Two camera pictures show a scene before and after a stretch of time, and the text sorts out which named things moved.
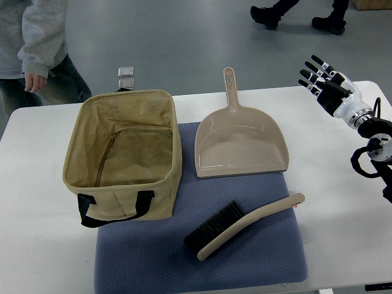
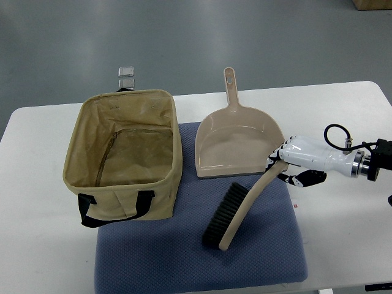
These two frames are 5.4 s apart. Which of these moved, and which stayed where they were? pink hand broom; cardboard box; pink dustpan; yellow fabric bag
Moved: pink hand broom
Stayed: yellow fabric bag; cardboard box; pink dustpan
